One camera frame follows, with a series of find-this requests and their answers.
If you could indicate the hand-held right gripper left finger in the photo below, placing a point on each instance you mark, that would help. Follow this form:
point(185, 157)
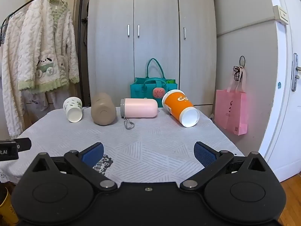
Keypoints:
point(93, 154)

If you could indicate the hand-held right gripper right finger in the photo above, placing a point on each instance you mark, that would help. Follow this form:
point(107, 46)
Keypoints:
point(205, 155)

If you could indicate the white paper cup green print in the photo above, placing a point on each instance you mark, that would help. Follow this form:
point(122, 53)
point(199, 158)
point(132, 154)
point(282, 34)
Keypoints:
point(72, 107)

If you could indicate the orange and white cup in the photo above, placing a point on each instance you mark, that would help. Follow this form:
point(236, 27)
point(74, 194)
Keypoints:
point(176, 101)

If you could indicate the beige bottle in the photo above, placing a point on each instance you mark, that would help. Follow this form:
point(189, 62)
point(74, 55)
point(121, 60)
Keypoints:
point(103, 109)

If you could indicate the pink shopping bag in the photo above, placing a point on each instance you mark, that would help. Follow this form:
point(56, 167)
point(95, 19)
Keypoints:
point(231, 110)

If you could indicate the white patterned tablecloth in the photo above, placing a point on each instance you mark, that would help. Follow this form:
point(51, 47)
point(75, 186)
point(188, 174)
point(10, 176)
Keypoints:
point(152, 141)

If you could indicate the yellow container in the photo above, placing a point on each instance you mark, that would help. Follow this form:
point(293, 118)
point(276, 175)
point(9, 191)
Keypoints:
point(6, 207)

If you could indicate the white printed pants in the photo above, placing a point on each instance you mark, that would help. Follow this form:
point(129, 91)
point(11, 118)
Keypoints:
point(37, 101)

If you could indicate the white fleece robe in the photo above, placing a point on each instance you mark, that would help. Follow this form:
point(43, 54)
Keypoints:
point(11, 75)

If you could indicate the teal felt tote bag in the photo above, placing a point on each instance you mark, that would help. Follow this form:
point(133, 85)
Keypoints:
point(141, 89)

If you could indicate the white door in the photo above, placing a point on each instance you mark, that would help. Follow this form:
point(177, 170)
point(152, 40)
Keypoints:
point(282, 122)

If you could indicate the small blue door sticker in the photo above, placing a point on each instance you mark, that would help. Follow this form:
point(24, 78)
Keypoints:
point(279, 85)

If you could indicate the black clothes rack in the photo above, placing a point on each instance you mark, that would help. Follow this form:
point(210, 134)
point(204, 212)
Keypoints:
point(81, 51)

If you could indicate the white fleece cardigan green trim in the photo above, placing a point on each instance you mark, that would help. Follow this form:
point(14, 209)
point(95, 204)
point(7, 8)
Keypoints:
point(47, 40)

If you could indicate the grey wardrobe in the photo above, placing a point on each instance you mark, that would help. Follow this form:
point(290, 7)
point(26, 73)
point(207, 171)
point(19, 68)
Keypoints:
point(155, 16)

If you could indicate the beige wall junction box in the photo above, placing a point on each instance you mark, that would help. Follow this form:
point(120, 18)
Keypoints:
point(281, 14)

